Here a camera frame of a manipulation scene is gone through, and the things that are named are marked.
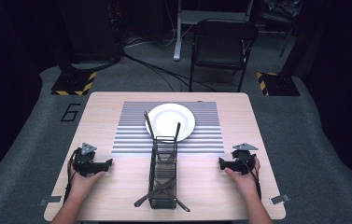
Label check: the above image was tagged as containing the right hand-held gripper cable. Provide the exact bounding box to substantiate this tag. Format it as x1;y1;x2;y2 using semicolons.
237;154;262;201

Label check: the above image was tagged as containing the silver table knife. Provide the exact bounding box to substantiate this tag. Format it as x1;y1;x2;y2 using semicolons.
143;110;157;140

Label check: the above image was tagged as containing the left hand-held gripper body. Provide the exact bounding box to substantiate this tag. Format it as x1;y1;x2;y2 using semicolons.
72;142;104;178

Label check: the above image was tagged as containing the grey tape strip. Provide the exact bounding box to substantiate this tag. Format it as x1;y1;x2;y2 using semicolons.
37;195;63;207
269;194;290;205

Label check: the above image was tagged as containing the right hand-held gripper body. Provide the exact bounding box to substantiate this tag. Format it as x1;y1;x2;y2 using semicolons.
231;142;260;175

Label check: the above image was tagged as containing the black floor cable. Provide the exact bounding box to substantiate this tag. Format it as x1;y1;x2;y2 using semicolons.
121;50;218;93

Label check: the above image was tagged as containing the white plate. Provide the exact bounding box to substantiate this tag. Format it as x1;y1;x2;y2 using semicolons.
145;103;196;143

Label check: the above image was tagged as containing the person's right hand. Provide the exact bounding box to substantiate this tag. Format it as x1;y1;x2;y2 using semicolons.
224;156;261;201

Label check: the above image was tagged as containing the grey striped placemat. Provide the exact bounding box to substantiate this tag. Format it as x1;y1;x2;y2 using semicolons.
111;101;226;156

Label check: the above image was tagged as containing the silver fork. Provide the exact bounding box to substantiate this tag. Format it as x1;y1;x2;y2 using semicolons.
174;121;182;143

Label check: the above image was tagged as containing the silver cutlery piece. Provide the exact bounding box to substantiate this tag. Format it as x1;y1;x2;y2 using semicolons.
176;199;191;213
134;183;176;208

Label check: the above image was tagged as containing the black cabinet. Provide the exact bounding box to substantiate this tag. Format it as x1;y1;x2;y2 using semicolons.
55;0;125;63

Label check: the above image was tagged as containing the left hand-held gripper cable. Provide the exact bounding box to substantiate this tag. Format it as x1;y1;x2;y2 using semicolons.
63;147;83;203

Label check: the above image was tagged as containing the black base plate striped tape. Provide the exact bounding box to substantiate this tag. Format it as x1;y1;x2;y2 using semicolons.
50;71;98;96
255;72;302;97

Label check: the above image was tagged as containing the white desk frame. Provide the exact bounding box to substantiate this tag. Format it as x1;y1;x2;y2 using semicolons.
172;0;256;62

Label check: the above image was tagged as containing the hand-held gripper cable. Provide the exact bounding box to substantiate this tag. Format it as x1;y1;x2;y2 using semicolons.
237;154;262;201
63;147;83;203

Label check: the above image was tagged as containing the person's left hand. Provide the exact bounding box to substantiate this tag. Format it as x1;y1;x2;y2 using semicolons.
67;158;107;202

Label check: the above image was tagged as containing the black wire cutlery rack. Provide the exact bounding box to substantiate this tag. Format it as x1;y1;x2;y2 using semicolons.
148;135;178;210

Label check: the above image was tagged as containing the black folding chair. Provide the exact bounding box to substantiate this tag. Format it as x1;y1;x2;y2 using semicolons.
189;18;260;93

